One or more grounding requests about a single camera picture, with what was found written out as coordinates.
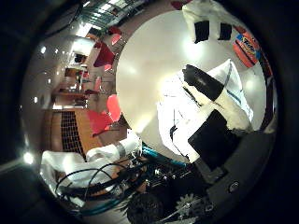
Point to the dark red chair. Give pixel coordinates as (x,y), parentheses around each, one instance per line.
(104,56)

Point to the wooden counter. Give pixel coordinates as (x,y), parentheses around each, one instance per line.
(70,94)

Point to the orange labelled container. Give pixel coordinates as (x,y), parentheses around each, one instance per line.
(246,49)

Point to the wooden cabinet with black grid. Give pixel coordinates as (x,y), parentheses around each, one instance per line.
(84,130)

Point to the white cloth with blue stripes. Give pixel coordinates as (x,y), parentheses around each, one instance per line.
(240,90)

